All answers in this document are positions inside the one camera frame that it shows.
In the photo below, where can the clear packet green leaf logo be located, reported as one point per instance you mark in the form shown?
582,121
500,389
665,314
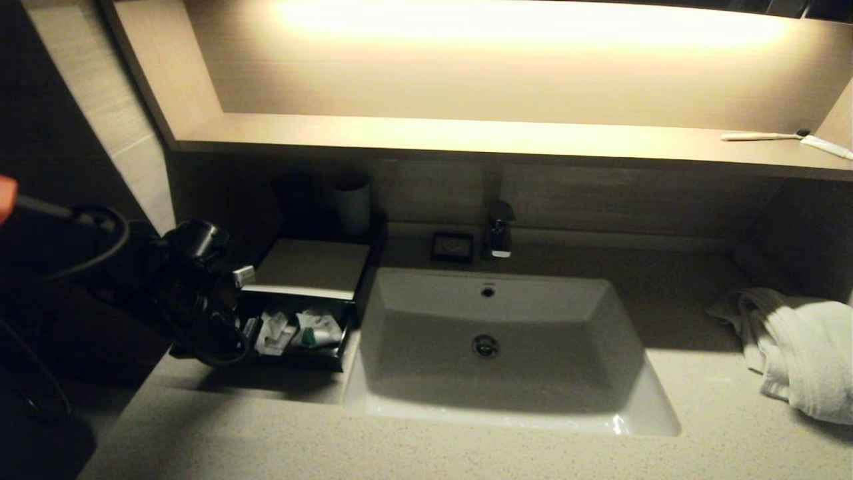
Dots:
320,318

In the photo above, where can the clear sachet green label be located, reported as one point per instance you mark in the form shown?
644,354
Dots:
318,338

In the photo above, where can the dark plastic cup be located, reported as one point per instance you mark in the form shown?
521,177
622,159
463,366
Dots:
296,196

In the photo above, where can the white toothbrush dark head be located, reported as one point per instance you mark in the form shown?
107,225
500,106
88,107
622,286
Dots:
753,136

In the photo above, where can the black box drawer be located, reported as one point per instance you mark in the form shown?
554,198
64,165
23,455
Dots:
313,361

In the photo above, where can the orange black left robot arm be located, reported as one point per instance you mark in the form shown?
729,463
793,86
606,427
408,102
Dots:
133,263

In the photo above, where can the small black soap dish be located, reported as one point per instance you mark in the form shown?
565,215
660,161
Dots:
452,247

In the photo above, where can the lit wooden wall shelf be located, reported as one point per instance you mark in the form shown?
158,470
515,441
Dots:
466,136

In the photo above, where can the chrome faucet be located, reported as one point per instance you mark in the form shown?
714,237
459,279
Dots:
498,232

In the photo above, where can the chrome sink drain plug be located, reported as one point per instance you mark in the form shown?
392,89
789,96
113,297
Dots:
485,346

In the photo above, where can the black amenity box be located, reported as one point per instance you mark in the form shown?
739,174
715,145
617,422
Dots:
374,260

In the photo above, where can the white ceramic sink basin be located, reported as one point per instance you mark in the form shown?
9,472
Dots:
533,400

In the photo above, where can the grey plastic cup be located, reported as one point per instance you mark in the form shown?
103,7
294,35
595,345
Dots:
352,206

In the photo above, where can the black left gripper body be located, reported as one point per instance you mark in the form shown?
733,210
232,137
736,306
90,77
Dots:
193,313

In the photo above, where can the white toothpaste tube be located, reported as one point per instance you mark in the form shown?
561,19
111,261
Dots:
828,146

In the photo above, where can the white folded towel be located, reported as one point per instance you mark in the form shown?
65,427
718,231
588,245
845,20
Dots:
806,353

